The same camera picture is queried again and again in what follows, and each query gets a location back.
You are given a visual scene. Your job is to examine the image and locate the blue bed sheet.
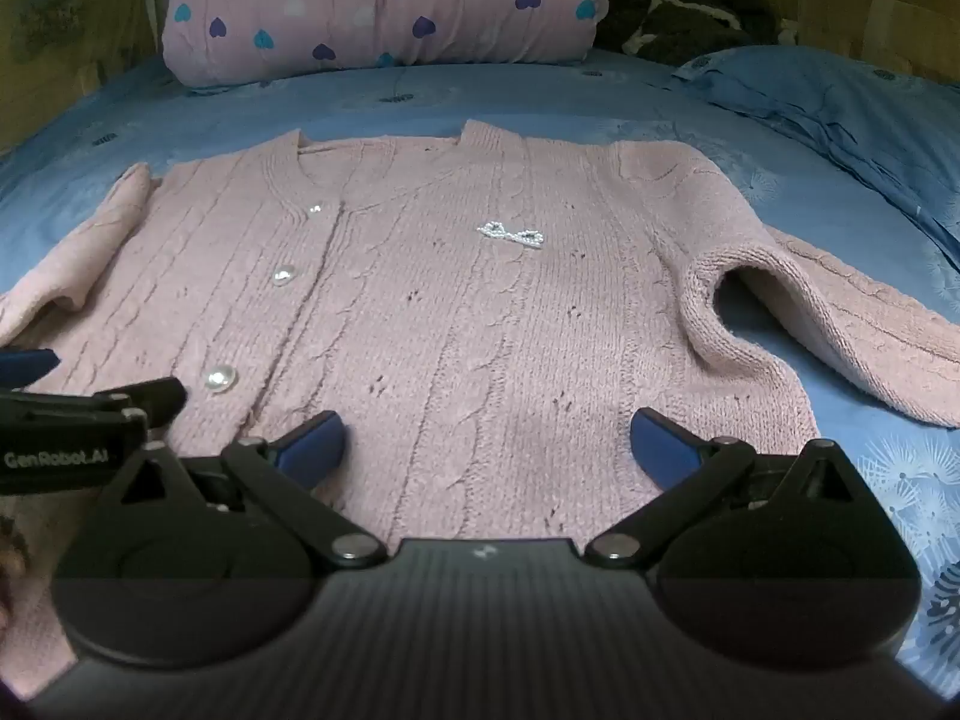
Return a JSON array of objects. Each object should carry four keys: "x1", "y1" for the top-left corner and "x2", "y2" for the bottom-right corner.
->
[{"x1": 0, "y1": 45, "x2": 960, "y2": 698}]

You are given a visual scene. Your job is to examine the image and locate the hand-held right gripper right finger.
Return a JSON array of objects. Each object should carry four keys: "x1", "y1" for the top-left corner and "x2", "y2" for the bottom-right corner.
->
[{"x1": 583, "y1": 408, "x2": 887, "y2": 569}]

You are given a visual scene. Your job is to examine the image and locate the pink heart print quilt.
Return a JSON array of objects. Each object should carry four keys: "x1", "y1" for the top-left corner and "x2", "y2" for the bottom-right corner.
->
[{"x1": 161, "y1": 0, "x2": 610, "y2": 91}]

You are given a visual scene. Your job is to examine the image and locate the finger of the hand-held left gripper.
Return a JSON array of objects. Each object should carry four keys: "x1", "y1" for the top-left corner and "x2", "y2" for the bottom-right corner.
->
[
  {"x1": 0, "y1": 377, "x2": 188, "y2": 437},
  {"x1": 0, "y1": 348, "x2": 60, "y2": 392}
]

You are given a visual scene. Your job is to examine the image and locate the blue pillow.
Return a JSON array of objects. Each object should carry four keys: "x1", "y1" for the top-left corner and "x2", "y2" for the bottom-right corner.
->
[{"x1": 670, "y1": 45, "x2": 960, "y2": 275}]

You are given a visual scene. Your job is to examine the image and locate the pink knitted cardigan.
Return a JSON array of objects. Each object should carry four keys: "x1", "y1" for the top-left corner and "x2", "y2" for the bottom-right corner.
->
[{"x1": 0, "y1": 118, "x2": 960, "y2": 698}]

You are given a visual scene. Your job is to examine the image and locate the dark fuzzy cloth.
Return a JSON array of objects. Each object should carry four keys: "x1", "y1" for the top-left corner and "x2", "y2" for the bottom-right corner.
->
[{"x1": 598, "y1": 0, "x2": 797, "y2": 67}]

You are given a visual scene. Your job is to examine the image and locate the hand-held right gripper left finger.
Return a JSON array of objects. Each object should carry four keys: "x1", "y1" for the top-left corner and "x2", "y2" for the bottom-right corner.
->
[{"x1": 97, "y1": 410, "x2": 388, "y2": 569}]

